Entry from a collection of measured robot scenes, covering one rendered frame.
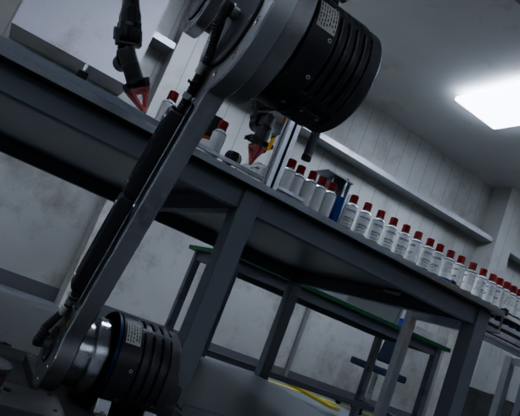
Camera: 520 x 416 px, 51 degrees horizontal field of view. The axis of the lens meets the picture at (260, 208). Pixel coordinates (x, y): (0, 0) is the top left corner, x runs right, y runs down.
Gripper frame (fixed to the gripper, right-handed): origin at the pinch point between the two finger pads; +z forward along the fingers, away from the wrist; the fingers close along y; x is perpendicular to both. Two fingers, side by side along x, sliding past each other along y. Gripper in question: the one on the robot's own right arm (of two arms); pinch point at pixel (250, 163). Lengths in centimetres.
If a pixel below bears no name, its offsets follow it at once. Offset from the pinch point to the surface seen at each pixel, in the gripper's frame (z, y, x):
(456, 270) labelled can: 1, -109, 7
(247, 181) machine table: 20, 21, 53
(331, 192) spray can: -2.2, -32.4, 8.1
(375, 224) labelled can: 0, -58, 7
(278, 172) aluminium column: 4.8, -1.1, 22.8
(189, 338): 62, 19, 50
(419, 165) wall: -183, -334, -308
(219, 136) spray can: -0.7, 17.8, 8.4
